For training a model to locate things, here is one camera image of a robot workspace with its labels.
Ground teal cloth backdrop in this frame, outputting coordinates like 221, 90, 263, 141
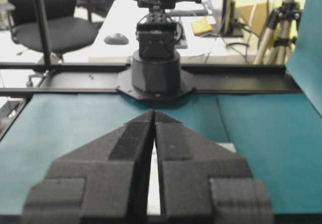
286, 0, 321, 114

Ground black office chair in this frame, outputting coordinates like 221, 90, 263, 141
1, 0, 99, 56

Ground metal camera tripod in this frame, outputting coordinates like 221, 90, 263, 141
253, 0, 302, 65

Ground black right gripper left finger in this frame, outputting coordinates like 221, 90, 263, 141
22, 110, 154, 223

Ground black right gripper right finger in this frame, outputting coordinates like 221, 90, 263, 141
155, 112, 274, 223

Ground yellow sticky note pad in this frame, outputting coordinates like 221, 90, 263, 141
191, 18, 213, 36

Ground black computer mouse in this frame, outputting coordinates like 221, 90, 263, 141
104, 33, 129, 45

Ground black aluminium frame rail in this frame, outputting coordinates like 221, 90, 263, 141
1, 64, 301, 100

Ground black vertical frame post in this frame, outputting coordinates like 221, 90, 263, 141
34, 0, 52, 66

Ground clear zip bag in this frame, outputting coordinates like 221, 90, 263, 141
147, 138, 239, 220

